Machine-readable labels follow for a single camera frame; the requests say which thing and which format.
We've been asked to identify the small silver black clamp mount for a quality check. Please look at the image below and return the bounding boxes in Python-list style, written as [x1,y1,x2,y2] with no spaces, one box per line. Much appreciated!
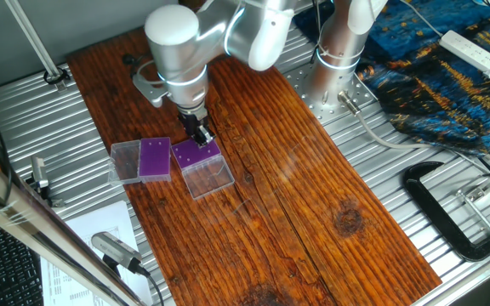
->
[30,156,66,209]

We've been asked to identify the white power cord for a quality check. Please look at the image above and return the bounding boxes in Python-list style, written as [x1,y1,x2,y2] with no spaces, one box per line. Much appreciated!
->
[399,0,444,38]

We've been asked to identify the black keyboard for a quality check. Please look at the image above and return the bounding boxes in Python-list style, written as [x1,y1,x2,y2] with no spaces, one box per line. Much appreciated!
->
[0,210,45,306]

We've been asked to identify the white power strip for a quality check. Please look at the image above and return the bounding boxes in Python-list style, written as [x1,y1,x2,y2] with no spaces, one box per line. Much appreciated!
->
[439,29,490,78]

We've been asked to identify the silver depth camera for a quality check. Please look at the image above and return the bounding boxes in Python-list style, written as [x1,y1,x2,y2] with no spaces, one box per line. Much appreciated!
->
[90,231,144,275]

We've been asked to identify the black C-clamp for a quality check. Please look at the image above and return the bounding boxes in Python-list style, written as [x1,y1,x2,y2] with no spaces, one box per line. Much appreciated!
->
[402,161,490,263]

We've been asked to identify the thin aluminium rod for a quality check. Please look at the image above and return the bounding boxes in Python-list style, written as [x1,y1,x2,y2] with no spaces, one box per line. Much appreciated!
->
[4,0,71,94]

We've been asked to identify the blue yellow patterned cloth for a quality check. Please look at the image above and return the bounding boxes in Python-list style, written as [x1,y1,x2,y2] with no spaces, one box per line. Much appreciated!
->
[291,0,490,158]

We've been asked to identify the purple pipette tip rack box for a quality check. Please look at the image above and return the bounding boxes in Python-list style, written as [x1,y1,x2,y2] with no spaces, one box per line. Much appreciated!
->
[170,138,236,201]
[107,136,173,186]

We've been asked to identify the shiny metal frame bar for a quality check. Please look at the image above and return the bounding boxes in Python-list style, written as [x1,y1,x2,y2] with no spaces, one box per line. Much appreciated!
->
[0,131,146,306]

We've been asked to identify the grey cable with metal connector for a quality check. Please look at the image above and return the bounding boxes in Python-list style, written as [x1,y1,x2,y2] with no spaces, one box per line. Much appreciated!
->
[337,90,490,175]

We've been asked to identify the white printed paper sheet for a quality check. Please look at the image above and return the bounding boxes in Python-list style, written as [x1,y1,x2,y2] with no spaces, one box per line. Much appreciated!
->
[40,200,155,306]

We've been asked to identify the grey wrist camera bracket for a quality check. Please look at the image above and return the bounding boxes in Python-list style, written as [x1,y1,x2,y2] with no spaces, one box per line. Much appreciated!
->
[132,71,170,109]

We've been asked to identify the brown wooden board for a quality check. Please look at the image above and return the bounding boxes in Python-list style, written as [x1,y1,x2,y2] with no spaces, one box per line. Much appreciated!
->
[66,25,443,306]

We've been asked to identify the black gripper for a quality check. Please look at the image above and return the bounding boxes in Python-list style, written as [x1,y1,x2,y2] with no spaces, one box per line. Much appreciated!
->
[179,110,217,149]

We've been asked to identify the black cable of silver camera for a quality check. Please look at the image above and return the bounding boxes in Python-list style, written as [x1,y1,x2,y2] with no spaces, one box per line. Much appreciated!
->
[136,265,165,306]

